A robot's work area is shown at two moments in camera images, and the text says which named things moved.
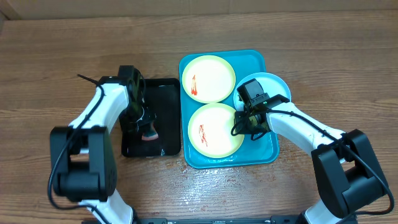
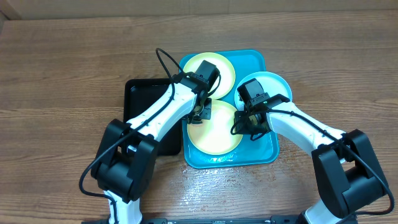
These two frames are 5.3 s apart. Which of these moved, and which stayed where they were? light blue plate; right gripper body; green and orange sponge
Moved: green and orange sponge
Stayed: right gripper body; light blue plate
